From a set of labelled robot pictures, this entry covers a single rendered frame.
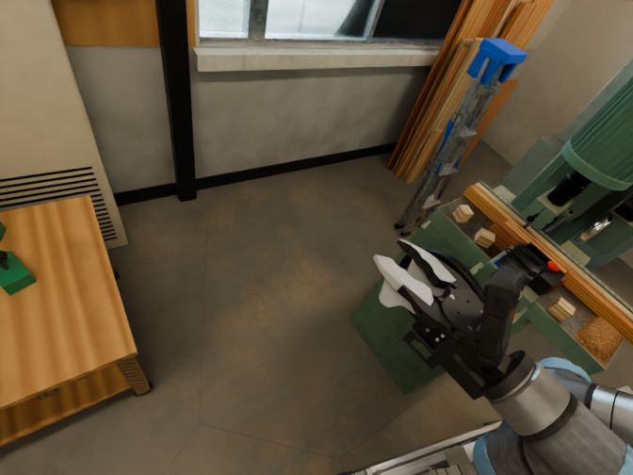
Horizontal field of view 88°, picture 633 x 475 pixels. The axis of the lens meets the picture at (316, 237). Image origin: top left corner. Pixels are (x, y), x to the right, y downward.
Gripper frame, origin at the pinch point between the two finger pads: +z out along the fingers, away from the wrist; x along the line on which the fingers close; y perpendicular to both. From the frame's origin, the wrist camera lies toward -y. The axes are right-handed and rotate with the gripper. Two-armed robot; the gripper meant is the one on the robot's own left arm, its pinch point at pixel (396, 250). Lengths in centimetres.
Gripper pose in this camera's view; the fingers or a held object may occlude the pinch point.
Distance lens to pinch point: 45.9
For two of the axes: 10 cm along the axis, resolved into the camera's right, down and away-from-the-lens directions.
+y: -3.4, 6.6, 6.8
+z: -6.4, -6.8, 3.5
